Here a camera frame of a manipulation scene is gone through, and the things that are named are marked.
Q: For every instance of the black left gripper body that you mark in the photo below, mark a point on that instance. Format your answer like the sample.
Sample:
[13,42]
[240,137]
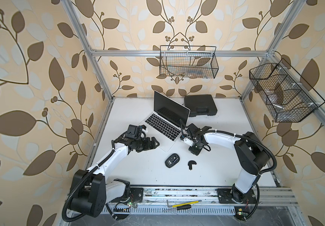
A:
[141,144]

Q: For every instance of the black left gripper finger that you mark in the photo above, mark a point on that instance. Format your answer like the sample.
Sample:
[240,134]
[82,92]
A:
[155,150]
[153,142]

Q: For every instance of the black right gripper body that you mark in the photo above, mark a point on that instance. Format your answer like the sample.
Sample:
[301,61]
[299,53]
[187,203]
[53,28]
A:
[195,149]

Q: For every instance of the black mouse battery cover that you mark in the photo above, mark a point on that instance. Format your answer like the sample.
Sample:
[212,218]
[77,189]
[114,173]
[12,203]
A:
[191,163]

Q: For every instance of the black wireless mouse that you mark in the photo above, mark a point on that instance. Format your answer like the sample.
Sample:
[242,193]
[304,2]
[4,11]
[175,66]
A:
[172,160]

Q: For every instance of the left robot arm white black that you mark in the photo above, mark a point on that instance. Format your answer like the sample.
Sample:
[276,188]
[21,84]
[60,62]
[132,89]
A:
[90,193]

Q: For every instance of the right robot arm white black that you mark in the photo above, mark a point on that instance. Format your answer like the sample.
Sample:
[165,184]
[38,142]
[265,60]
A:
[254,158]

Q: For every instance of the silver laptop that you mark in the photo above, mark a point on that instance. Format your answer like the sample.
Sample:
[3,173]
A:
[164,122]

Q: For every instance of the black plastic tool case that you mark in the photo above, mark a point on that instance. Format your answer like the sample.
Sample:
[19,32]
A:
[200,105]

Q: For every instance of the yellow black screwdriver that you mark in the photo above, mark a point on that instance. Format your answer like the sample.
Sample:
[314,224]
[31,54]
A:
[181,206]

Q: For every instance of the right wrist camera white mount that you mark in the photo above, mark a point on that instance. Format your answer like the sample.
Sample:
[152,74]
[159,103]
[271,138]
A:
[186,140]

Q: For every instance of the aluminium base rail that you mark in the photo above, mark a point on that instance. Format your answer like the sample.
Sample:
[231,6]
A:
[157,195]

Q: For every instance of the black wire basket back wall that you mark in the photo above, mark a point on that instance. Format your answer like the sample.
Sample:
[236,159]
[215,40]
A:
[188,61]

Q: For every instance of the black wire basket wall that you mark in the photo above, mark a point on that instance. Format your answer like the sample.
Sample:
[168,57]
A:
[288,96]
[188,61]

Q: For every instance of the black wire basket right wall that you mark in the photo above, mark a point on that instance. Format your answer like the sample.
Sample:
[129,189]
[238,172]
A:
[288,96]

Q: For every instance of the aluminium frame post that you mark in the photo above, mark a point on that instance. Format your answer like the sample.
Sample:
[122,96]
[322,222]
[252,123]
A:
[257,25]

